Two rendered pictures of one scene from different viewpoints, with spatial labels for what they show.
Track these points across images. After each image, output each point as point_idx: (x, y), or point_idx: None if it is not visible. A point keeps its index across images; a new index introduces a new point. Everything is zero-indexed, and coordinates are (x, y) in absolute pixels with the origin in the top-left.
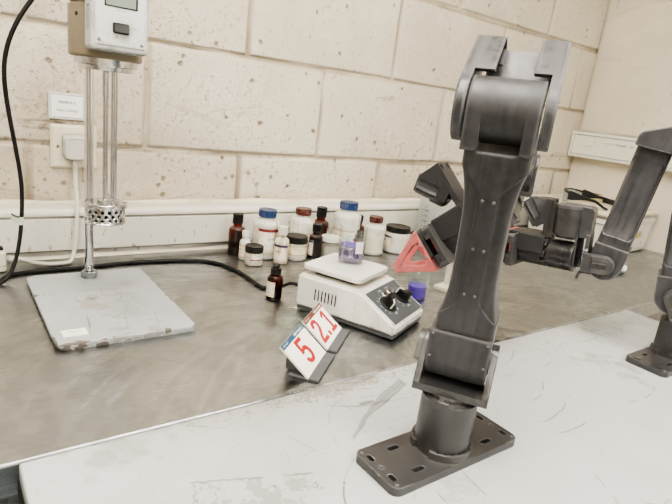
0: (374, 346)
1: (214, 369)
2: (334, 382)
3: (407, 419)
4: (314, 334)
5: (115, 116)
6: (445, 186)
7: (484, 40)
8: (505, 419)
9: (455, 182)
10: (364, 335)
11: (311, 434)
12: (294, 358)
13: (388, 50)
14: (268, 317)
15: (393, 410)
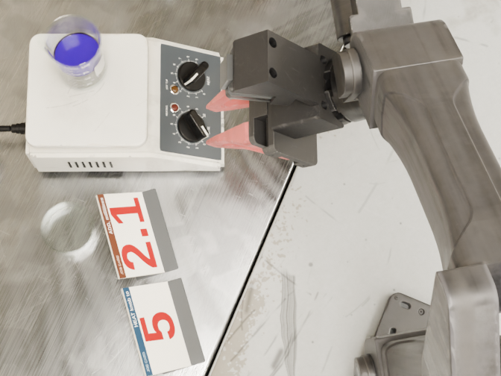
0: (209, 206)
1: None
2: (218, 342)
3: (333, 358)
4: (141, 275)
5: None
6: (288, 95)
7: (464, 323)
8: (426, 271)
9: (294, 62)
10: (178, 182)
11: None
12: (165, 364)
13: None
14: (26, 236)
15: (312, 351)
